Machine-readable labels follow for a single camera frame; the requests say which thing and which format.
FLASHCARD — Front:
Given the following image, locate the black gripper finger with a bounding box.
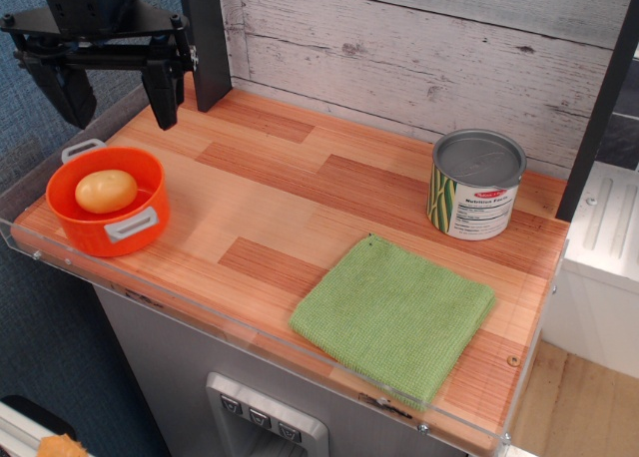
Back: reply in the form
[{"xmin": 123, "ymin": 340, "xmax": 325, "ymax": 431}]
[
  {"xmin": 142, "ymin": 59, "xmax": 185, "ymax": 131},
  {"xmin": 25, "ymin": 60, "xmax": 97, "ymax": 130}
]

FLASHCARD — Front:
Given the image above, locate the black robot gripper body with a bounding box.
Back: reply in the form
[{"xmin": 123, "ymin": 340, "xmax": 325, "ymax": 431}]
[{"xmin": 1, "ymin": 0, "xmax": 194, "ymax": 72}]

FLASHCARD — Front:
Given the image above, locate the toy corn can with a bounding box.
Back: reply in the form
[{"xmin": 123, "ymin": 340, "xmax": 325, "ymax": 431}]
[{"xmin": 426, "ymin": 129, "xmax": 527, "ymax": 241}]

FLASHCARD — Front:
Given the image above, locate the white black corner object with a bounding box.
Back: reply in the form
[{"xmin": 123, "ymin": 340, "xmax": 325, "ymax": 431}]
[{"xmin": 1, "ymin": 395, "xmax": 77, "ymax": 456}]

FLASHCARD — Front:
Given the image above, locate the yellow toy potato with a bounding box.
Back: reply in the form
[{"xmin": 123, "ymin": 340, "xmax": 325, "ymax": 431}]
[{"xmin": 75, "ymin": 170, "xmax": 138, "ymax": 214}]

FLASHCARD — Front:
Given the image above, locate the clear acrylic table guard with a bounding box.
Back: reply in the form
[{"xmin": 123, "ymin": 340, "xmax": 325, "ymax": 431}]
[{"xmin": 0, "ymin": 47, "xmax": 570, "ymax": 451}]

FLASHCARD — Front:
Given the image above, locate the orange toy pot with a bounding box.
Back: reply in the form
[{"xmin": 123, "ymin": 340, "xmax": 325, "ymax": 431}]
[{"xmin": 46, "ymin": 139, "xmax": 170, "ymax": 257}]

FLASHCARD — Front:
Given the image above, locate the grey toy fridge cabinet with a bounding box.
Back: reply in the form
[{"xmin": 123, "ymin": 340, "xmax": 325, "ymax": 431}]
[{"xmin": 96, "ymin": 287, "xmax": 462, "ymax": 456}]

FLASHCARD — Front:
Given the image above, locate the green folded cloth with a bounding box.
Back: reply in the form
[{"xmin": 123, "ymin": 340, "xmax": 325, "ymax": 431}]
[{"xmin": 289, "ymin": 234, "xmax": 495, "ymax": 410}]

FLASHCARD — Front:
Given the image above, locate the silver dispenser panel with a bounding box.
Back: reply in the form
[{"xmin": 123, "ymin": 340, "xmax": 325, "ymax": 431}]
[{"xmin": 206, "ymin": 372, "xmax": 330, "ymax": 456}]

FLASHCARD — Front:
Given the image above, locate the orange fuzzy object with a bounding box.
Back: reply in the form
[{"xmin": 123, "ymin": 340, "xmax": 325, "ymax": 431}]
[{"xmin": 36, "ymin": 434, "xmax": 89, "ymax": 457}]

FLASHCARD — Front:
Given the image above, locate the white toy sink unit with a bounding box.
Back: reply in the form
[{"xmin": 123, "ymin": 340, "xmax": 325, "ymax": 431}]
[{"xmin": 541, "ymin": 163, "xmax": 638, "ymax": 377}]

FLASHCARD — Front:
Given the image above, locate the black left post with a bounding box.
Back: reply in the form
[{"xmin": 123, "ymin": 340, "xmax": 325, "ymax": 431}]
[{"xmin": 181, "ymin": 0, "xmax": 233, "ymax": 112}]

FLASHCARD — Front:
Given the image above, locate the black post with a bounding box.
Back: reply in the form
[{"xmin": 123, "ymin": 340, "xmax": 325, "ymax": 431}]
[
  {"xmin": 555, "ymin": 0, "xmax": 638, "ymax": 223},
  {"xmin": 181, "ymin": 0, "xmax": 233, "ymax": 112}
]

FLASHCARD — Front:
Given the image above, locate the black right post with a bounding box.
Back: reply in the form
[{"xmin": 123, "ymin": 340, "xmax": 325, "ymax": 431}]
[{"xmin": 555, "ymin": 0, "xmax": 638, "ymax": 223}]

